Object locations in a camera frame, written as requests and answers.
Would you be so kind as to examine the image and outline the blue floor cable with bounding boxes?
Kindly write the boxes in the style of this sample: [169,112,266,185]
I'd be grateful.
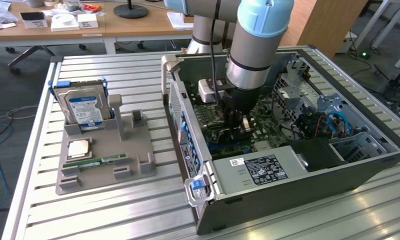
[0,119,13,216]

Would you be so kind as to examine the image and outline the clear plastic bag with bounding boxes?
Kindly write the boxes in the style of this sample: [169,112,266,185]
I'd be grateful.
[0,0,19,24]

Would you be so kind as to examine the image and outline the silver disk bay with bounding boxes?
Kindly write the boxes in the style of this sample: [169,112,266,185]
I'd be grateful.
[328,131,388,163]

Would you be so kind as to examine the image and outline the black open PC case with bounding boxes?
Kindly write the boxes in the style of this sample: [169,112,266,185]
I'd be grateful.
[161,48,400,236]

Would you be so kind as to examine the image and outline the wooden office desk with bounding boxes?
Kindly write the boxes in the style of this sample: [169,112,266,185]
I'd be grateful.
[0,2,106,48]
[103,0,289,55]

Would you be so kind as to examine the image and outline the wooden cabinet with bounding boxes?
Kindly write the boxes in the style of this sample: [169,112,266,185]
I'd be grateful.
[277,0,369,58]

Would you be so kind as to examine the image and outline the black round lamp base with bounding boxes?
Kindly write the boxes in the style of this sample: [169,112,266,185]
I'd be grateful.
[111,0,149,20]

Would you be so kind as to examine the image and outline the copper-topped CPU chip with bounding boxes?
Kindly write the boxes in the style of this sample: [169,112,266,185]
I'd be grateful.
[66,139,93,159]

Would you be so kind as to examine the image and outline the hard disk in blue carrier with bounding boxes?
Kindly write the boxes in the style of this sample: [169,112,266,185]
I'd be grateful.
[47,77,107,131]

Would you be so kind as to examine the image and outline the grey plastic parts rack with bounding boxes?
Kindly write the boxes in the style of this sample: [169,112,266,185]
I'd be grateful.
[54,93,159,196]

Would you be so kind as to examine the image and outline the white box with black top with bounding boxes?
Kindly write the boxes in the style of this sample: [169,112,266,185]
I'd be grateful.
[18,11,49,29]

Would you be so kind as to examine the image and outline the plain white box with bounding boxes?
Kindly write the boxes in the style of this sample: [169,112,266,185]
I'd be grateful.
[75,13,98,30]

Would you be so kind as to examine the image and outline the black tripod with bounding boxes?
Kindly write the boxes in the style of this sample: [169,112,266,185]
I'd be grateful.
[372,63,400,106]

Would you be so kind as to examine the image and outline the white floor cable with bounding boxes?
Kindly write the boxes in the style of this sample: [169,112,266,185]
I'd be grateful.
[0,104,39,120]

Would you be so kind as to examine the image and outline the silver power supply unit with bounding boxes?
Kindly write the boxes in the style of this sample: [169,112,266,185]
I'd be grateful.
[210,146,309,196]

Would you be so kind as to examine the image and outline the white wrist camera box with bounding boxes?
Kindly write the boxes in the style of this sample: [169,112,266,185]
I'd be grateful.
[197,78,227,104]

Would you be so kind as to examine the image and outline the blue expansion slot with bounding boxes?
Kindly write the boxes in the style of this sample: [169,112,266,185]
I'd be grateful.
[207,142,254,154]

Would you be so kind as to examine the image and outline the red wire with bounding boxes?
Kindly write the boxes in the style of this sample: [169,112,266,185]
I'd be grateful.
[313,117,325,137]

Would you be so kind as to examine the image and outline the black chair base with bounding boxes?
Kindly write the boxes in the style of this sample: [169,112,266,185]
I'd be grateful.
[6,45,55,75]

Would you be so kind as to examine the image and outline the green RAM stick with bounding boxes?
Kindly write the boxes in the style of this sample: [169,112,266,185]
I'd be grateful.
[61,153,127,169]
[202,122,227,134]

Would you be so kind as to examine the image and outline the blue data wire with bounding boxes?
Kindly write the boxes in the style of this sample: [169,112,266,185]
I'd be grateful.
[324,109,353,140]

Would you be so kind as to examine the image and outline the green motherboard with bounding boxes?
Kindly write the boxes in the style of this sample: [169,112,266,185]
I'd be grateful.
[183,84,288,161]

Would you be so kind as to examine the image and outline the black wire bundle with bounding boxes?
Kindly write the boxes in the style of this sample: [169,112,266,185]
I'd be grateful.
[292,112,330,140]

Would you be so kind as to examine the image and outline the red small packet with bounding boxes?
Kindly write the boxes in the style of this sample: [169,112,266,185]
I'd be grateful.
[82,3,102,13]

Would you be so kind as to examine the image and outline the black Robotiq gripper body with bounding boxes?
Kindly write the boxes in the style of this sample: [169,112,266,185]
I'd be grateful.
[218,86,261,118]

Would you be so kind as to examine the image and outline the stack of white papers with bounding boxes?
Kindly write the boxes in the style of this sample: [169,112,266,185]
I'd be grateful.
[166,11,194,31]

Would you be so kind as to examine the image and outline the silver perforated drive cage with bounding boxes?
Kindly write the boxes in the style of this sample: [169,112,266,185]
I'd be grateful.
[270,56,322,121]

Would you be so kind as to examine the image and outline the CPU socket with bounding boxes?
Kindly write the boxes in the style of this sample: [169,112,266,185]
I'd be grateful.
[211,103,226,123]

